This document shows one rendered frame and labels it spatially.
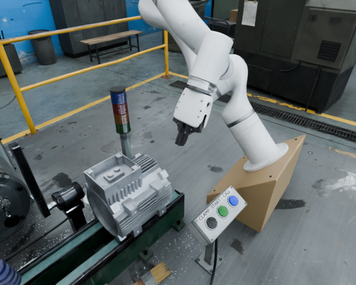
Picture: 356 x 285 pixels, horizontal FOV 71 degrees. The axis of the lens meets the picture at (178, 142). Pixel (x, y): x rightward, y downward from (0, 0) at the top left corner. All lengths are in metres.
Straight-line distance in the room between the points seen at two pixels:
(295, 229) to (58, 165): 1.09
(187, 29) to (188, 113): 0.25
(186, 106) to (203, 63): 0.13
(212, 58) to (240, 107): 0.30
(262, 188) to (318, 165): 0.59
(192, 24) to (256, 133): 0.45
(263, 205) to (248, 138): 0.25
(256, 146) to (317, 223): 0.38
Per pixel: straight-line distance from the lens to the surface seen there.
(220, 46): 0.72
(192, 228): 0.68
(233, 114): 0.95
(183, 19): 0.80
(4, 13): 5.89
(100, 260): 0.80
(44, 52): 5.76
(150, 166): 0.76
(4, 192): 0.86
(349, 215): 1.22
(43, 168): 1.38
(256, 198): 0.91
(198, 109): 0.71
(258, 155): 0.99
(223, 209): 0.69
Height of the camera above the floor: 1.60
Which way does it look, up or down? 35 degrees down
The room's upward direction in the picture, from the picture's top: straight up
